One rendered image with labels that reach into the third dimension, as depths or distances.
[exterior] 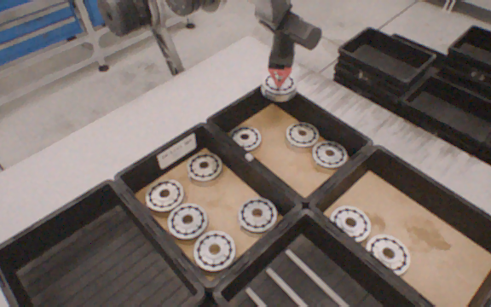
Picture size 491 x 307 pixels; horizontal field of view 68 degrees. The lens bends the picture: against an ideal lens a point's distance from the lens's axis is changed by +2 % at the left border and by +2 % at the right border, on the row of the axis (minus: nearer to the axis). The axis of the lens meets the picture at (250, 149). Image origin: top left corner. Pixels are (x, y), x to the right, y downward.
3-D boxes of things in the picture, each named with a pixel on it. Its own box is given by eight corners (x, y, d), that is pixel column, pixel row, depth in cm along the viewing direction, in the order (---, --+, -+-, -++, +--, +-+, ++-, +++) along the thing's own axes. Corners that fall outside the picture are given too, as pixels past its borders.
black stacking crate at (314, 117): (207, 146, 115) (204, 121, 106) (272, 103, 128) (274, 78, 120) (300, 228, 97) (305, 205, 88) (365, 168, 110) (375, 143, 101)
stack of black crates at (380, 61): (322, 111, 222) (336, 48, 187) (350, 89, 236) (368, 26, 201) (379, 146, 204) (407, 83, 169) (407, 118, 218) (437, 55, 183)
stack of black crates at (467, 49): (415, 110, 222) (447, 46, 188) (438, 88, 236) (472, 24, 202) (482, 145, 204) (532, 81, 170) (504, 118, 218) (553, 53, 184)
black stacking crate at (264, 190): (124, 201, 102) (112, 177, 93) (206, 147, 115) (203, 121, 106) (213, 309, 83) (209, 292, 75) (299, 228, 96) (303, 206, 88)
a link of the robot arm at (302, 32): (274, -14, 85) (255, 20, 86) (313, 3, 80) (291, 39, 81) (293, 10, 95) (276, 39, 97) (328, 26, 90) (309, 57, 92)
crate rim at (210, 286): (112, 181, 95) (110, 176, 93) (204, 125, 108) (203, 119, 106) (210, 296, 76) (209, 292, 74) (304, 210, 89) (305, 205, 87)
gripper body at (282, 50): (295, 49, 103) (297, 25, 98) (291, 70, 97) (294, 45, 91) (272, 46, 104) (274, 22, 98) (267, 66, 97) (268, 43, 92)
